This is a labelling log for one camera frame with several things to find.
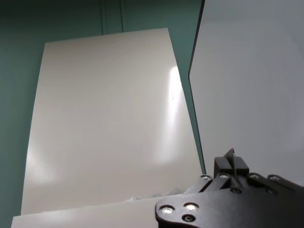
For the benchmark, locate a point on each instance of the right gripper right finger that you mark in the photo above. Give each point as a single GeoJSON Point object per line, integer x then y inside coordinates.
{"type": "Point", "coordinates": [242, 166]}

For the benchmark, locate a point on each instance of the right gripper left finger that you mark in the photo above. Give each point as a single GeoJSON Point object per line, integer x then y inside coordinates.
{"type": "Point", "coordinates": [224, 169]}

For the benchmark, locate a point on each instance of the white glossy board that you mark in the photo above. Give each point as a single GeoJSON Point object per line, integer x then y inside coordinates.
{"type": "Point", "coordinates": [107, 118]}

